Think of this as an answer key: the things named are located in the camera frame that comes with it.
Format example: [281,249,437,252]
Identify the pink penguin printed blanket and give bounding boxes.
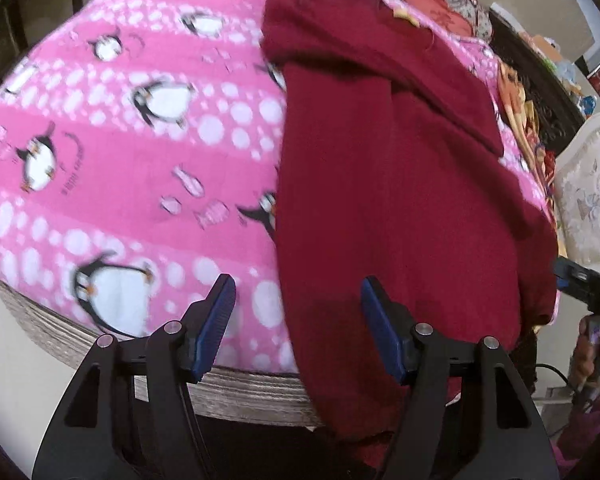
[0,0,562,377]

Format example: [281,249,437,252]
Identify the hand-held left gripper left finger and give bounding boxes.
[32,274,237,480]

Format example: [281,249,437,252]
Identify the person's pink clothing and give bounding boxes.
[552,395,600,468]

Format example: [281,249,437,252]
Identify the person's right hand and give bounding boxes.
[569,313,600,413]

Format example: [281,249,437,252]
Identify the dark wooden chair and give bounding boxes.
[0,0,88,68]

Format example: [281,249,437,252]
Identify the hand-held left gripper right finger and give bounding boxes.
[360,275,561,480]

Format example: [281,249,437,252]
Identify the dark red knitted sweater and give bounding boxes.
[259,0,561,463]

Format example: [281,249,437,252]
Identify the red cloth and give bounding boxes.
[405,0,481,38]

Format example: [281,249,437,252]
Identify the orange printed bedsheet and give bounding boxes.
[497,59,568,261]

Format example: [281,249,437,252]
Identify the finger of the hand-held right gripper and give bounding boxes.
[553,255,600,307]

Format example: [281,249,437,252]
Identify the white ornate upholstered chair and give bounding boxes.
[554,112,600,268]

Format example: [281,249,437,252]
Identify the black cable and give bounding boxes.
[534,363,588,411]

